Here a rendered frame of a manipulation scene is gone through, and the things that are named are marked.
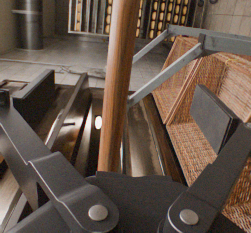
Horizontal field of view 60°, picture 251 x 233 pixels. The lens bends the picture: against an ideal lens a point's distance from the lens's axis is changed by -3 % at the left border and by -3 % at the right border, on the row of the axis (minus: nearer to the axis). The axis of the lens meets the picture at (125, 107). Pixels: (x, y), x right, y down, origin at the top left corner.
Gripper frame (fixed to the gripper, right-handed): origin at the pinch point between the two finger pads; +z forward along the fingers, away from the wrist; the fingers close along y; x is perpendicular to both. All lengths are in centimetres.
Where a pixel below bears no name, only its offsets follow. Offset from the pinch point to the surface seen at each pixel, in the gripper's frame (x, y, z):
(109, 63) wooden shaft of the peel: 1.0, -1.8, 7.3
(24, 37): -42, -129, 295
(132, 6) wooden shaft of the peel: 7.4, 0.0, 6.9
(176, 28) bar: 1, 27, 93
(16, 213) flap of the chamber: -42, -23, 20
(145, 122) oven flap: -56, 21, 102
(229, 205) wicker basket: -51, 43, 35
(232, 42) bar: 2, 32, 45
